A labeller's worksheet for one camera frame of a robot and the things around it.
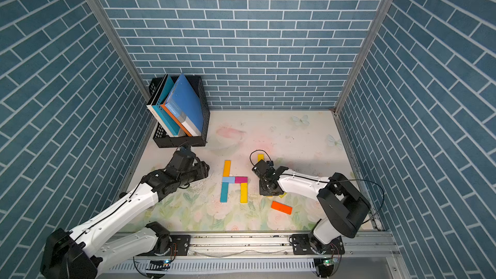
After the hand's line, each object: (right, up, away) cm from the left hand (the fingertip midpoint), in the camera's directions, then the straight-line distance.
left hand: (210, 169), depth 81 cm
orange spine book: (-18, +21, +8) cm, 29 cm away
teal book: (-22, +25, +3) cm, 34 cm away
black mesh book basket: (-32, +12, +22) cm, 41 cm away
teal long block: (+5, -12, +5) cm, 14 cm away
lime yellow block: (+31, -13, +5) cm, 34 cm away
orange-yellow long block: (+5, -3, +15) cm, 16 cm away
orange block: (+31, -17, +1) cm, 35 cm away
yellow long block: (+14, -11, +7) cm, 19 cm away
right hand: (+24, -12, +7) cm, 28 cm away
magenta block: (+11, -7, +9) cm, 16 cm away
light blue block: (+7, -7, +10) cm, 14 cm away
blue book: (-18, +32, +20) cm, 41 cm away
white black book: (-26, +25, +3) cm, 36 cm away
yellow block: (+21, +2, +18) cm, 28 cm away
